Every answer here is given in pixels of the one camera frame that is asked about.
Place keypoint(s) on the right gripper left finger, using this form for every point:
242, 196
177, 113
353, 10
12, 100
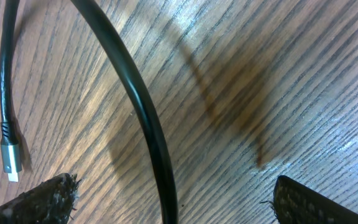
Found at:
50, 202

